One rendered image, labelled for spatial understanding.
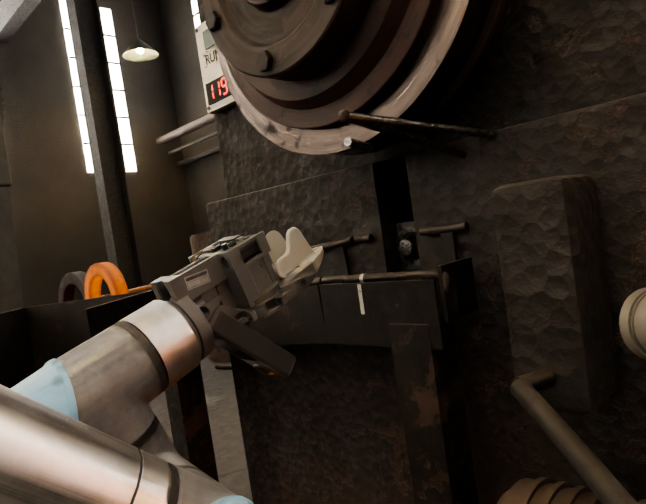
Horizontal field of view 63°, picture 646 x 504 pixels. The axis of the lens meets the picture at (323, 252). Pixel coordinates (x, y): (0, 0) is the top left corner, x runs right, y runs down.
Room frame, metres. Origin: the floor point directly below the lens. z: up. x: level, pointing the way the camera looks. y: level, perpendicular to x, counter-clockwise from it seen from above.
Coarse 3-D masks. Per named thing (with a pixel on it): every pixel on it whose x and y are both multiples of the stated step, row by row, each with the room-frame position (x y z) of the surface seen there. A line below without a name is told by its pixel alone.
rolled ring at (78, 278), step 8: (72, 272) 1.46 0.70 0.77; (80, 272) 1.46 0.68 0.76; (64, 280) 1.49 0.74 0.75; (72, 280) 1.46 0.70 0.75; (80, 280) 1.43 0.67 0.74; (64, 288) 1.49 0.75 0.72; (72, 288) 1.51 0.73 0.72; (80, 288) 1.43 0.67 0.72; (64, 296) 1.50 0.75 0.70; (72, 296) 1.52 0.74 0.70
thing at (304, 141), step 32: (448, 0) 0.57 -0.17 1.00; (480, 0) 0.58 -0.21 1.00; (448, 32) 0.57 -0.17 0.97; (480, 32) 0.61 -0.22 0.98; (224, 64) 0.85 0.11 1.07; (416, 64) 0.60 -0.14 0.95; (448, 64) 0.61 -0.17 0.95; (384, 96) 0.64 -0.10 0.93; (416, 96) 0.61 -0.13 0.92; (256, 128) 0.81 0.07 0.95; (288, 128) 0.76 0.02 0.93; (352, 128) 0.68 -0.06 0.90
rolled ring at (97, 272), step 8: (96, 264) 1.33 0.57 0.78; (104, 264) 1.32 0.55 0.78; (112, 264) 1.33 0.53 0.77; (88, 272) 1.36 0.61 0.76; (96, 272) 1.33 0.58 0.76; (104, 272) 1.30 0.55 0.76; (112, 272) 1.30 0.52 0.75; (120, 272) 1.31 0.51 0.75; (88, 280) 1.37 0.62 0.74; (96, 280) 1.37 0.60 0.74; (112, 280) 1.28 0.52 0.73; (120, 280) 1.29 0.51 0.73; (88, 288) 1.37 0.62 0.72; (96, 288) 1.39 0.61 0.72; (112, 288) 1.28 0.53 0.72; (120, 288) 1.28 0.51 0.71; (88, 296) 1.38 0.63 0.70; (96, 296) 1.39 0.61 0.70
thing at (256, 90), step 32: (384, 0) 0.58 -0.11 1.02; (416, 0) 0.58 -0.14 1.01; (384, 32) 0.59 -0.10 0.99; (416, 32) 0.58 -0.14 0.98; (352, 64) 0.62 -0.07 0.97; (384, 64) 0.61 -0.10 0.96; (256, 96) 0.77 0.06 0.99; (288, 96) 0.70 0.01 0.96; (320, 96) 0.67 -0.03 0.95; (352, 96) 0.65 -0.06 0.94; (320, 128) 0.71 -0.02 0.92
